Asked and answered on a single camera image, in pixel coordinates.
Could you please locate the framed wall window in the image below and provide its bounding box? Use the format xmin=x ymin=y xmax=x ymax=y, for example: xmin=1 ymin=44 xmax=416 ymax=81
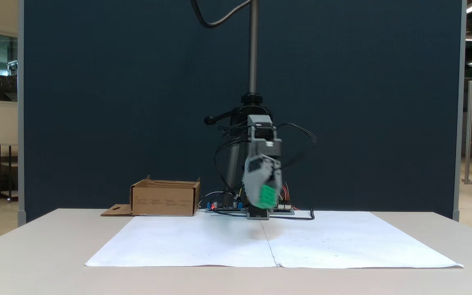
xmin=0 ymin=29 xmax=18 ymax=105

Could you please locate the black tripod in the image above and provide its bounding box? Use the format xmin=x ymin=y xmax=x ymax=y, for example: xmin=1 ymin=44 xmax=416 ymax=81
xmin=204 ymin=0 xmax=274 ymax=207

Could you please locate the grey camera cable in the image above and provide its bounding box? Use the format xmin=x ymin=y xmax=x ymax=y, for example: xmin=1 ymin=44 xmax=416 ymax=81
xmin=190 ymin=0 xmax=254 ymax=29

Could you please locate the red jumper wire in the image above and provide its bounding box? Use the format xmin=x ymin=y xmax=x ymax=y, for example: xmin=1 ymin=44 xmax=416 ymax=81
xmin=280 ymin=183 xmax=299 ymax=210

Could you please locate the thin black gripper motor cable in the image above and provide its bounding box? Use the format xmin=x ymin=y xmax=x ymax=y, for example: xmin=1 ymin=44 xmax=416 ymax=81
xmin=276 ymin=122 xmax=318 ymax=169

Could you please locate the white cable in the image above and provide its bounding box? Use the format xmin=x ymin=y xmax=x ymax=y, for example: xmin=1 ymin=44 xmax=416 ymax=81
xmin=197 ymin=191 xmax=225 ymax=208

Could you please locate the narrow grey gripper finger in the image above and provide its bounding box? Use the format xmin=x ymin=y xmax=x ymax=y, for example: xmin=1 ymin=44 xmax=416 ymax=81
xmin=273 ymin=169 xmax=283 ymax=200

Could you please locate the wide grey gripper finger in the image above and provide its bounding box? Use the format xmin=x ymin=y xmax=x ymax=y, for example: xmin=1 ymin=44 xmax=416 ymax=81
xmin=243 ymin=170 xmax=272 ymax=206

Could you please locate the thick black cable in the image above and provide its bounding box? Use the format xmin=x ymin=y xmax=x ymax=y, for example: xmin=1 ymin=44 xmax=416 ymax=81
xmin=269 ymin=208 xmax=315 ymax=221

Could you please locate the black cart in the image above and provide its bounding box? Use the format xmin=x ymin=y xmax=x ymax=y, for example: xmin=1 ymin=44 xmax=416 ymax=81
xmin=0 ymin=143 xmax=18 ymax=203

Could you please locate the white paper sheet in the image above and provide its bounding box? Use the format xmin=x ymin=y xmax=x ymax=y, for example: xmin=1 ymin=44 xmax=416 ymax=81
xmin=84 ymin=210 xmax=465 ymax=269

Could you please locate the dark blue partition panel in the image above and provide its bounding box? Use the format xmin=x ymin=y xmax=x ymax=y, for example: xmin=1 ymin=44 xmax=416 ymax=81
xmin=18 ymin=0 xmax=466 ymax=227

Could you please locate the blue circuit board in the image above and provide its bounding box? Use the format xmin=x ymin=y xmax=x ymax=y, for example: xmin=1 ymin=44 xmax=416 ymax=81
xmin=205 ymin=200 xmax=248 ymax=214

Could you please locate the thin black elbow motor cable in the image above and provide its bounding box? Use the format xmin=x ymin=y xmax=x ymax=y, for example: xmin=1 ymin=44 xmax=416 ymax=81
xmin=213 ymin=124 xmax=250 ymax=195

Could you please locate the circuit board with jumper wires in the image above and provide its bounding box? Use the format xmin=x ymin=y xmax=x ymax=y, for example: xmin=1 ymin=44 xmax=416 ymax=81
xmin=270 ymin=202 xmax=295 ymax=215

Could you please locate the brown cardboard box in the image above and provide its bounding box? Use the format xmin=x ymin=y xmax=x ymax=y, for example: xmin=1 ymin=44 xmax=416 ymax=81
xmin=100 ymin=175 xmax=201 ymax=217

